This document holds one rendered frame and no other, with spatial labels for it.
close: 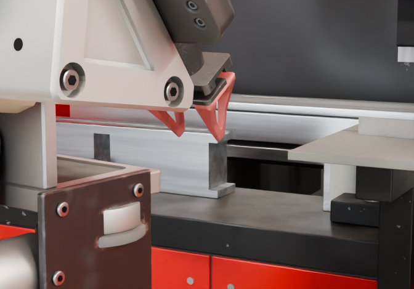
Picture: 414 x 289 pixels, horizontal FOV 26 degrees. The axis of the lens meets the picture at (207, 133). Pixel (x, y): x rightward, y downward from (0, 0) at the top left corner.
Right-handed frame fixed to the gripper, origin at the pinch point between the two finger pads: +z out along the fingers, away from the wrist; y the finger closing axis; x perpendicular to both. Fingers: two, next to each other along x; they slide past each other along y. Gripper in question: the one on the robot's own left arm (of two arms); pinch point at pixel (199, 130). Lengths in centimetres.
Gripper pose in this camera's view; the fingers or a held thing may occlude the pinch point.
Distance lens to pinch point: 106.7
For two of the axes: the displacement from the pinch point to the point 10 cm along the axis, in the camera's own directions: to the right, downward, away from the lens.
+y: -8.6, -1.0, 5.0
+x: -4.5, 6.0, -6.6
